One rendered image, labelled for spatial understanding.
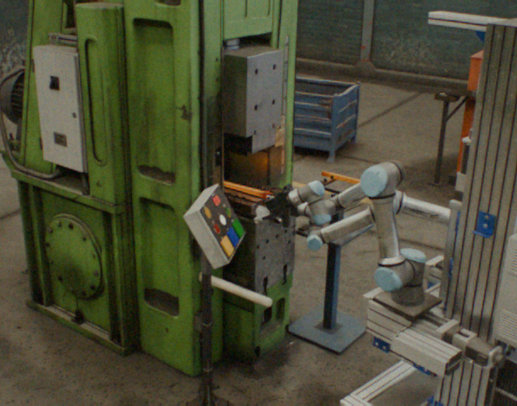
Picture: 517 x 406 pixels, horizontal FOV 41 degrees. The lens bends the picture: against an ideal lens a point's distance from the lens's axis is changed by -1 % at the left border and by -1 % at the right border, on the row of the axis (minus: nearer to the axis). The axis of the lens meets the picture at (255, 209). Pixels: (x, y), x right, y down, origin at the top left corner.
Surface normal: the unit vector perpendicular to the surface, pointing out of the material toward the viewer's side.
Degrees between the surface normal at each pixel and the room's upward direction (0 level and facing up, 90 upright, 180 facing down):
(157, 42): 89
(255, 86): 90
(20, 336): 0
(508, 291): 90
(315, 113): 89
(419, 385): 0
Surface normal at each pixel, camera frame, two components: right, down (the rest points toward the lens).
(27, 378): 0.02, -0.92
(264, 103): 0.80, 0.25
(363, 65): -0.53, 0.32
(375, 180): -0.71, 0.14
